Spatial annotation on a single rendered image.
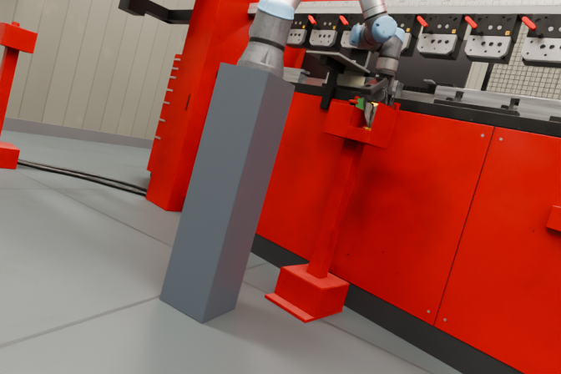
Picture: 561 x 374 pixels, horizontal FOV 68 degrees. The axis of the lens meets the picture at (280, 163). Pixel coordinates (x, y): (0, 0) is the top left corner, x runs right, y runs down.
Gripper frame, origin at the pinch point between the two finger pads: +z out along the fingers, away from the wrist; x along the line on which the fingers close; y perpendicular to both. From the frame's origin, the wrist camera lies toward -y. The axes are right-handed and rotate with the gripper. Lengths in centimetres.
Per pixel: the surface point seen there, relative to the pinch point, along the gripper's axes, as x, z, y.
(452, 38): -10, -40, 31
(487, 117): -33.9, -10.8, 17.7
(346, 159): 4.4, 14.4, -2.7
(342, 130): 6.4, 4.3, -6.8
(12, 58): 199, 5, -59
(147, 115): 380, 44, 141
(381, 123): -4.9, -1.1, -0.3
